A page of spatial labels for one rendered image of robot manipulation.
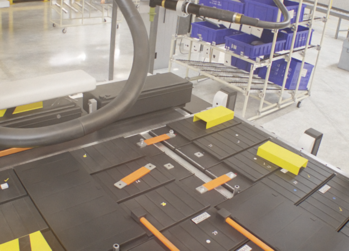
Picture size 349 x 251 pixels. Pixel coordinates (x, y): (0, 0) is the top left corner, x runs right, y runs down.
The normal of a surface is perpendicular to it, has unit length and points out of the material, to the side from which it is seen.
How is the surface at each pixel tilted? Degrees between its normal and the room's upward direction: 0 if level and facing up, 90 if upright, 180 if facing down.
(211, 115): 0
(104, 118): 73
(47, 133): 44
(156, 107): 90
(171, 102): 90
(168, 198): 0
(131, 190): 0
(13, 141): 81
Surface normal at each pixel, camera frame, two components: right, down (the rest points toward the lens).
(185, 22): 0.66, 0.39
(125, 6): -0.18, 0.08
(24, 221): 0.11, -0.90
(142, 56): 0.40, -0.46
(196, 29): -0.72, 0.26
